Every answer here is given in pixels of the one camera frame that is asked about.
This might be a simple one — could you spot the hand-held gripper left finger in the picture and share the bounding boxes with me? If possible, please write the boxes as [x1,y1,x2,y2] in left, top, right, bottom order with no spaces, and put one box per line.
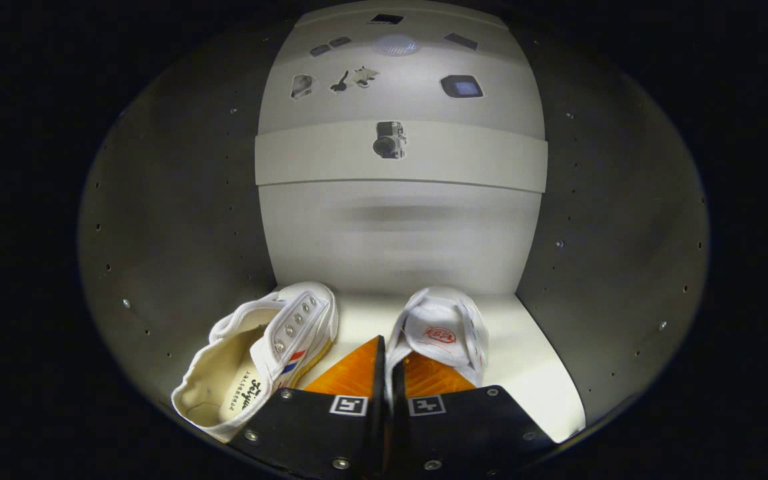
[229,335,388,480]

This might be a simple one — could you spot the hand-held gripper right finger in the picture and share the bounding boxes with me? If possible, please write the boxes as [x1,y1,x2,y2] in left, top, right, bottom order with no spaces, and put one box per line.
[392,351,555,480]

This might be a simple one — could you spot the white shoe striped side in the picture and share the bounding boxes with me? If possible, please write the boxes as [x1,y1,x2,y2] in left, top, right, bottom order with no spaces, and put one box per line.
[171,281,340,443]

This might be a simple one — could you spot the white shoe red print insole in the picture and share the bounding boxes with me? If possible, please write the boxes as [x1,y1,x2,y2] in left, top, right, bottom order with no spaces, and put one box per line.
[384,287,490,407]

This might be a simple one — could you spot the grey shoe cabinet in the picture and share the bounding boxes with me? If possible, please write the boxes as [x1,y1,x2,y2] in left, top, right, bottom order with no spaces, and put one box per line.
[77,0,711,444]

